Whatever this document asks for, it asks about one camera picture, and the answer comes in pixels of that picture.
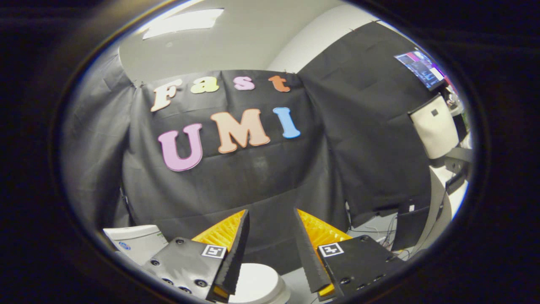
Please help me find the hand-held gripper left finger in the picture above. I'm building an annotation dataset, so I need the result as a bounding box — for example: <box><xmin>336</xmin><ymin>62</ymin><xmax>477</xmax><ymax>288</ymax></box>
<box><xmin>141</xmin><ymin>209</ymin><xmax>250</xmax><ymax>302</ymax></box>

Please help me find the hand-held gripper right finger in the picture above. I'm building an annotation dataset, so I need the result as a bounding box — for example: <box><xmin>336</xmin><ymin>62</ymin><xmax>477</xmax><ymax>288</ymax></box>
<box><xmin>294</xmin><ymin>208</ymin><xmax>408</xmax><ymax>301</ymax></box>

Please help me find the white toilet lid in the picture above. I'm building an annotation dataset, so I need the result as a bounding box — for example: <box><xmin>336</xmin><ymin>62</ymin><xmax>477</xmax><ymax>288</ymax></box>
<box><xmin>228</xmin><ymin>263</ymin><xmax>292</xmax><ymax>304</ymax></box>

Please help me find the white ceramic toilet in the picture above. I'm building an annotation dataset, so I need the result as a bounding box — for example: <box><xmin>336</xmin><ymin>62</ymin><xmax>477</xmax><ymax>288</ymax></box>
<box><xmin>103</xmin><ymin>225</ymin><xmax>292</xmax><ymax>304</ymax></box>

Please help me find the black backdrop cloth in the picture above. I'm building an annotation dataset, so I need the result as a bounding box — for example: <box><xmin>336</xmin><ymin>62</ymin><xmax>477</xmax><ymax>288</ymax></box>
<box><xmin>61</xmin><ymin>21</ymin><xmax>448</xmax><ymax>262</ymax></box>

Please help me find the black box with white label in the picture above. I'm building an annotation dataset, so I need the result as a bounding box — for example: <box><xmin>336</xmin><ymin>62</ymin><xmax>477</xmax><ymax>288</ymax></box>
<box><xmin>390</xmin><ymin>198</ymin><xmax>435</xmax><ymax>252</ymax></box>

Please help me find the cream white bag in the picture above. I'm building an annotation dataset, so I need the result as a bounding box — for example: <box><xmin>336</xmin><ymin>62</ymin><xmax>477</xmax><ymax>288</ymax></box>
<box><xmin>408</xmin><ymin>94</ymin><xmax>460</xmax><ymax>160</ymax></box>

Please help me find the computer monitor screen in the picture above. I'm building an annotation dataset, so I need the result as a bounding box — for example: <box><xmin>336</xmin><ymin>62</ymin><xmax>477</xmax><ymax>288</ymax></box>
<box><xmin>394</xmin><ymin>50</ymin><xmax>447</xmax><ymax>91</ymax></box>

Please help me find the ceiling light panel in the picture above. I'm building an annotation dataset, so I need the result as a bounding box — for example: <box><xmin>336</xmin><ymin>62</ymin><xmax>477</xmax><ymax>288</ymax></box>
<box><xmin>141</xmin><ymin>8</ymin><xmax>225</xmax><ymax>41</ymax></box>

